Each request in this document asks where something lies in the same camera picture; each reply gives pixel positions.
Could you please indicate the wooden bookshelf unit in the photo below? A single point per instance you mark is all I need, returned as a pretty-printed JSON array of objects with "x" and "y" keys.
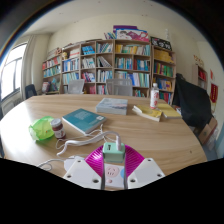
[{"x": 130, "y": 60}]

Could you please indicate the teal book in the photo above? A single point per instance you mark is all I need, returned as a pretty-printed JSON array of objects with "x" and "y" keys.
[{"x": 83, "y": 119}]

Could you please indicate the green plastic bag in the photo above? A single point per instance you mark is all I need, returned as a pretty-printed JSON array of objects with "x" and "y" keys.
[{"x": 41, "y": 128}]

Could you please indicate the dark blue chair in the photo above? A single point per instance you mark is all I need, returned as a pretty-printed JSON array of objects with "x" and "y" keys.
[{"x": 30, "y": 90}]

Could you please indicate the clear bottle with red label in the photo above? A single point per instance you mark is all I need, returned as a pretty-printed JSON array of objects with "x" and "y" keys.
[{"x": 154, "y": 96}]

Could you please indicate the bright window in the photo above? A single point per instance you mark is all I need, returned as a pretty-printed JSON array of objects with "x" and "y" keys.
[{"x": 11, "y": 71}]

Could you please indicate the flat yellow book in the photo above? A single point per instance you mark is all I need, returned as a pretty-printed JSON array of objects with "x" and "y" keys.
[{"x": 170, "y": 110}]

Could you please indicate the black cloth cover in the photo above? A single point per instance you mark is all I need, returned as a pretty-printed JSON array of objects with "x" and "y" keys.
[{"x": 191, "y": 103}]

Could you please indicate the brown cardboard box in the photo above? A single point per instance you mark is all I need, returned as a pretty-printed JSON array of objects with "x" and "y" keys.
[{"x": 207, "y": 130}]

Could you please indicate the narrow grey mesh chair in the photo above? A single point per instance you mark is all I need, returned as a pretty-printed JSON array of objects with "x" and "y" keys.
[{"x": 76, "y": 86}]

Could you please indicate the small wooden wall shelf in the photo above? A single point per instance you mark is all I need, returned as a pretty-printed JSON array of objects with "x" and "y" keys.
[{"x": 201, "y": 76}]

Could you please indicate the small green charger block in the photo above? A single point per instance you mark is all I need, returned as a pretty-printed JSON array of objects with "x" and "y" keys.
[{"x": 113, "y": 152}]

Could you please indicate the thick yellow book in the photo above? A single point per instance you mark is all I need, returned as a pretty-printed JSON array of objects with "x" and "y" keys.
[{"x": 146, "y": 112}]

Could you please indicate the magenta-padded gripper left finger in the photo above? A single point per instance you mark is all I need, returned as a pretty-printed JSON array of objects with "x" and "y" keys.
[{"x": 81, "y": 173}]

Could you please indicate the red wall hanging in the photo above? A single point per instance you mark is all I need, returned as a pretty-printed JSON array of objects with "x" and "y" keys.
[{"x": 214, "y": 93}]

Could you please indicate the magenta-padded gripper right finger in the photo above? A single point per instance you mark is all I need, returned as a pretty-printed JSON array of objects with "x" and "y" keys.
[{"x": 146, "y": 171}]

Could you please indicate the grey book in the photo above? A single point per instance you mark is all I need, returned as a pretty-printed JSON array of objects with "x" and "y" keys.
[{"x": 111, "y": 106}]

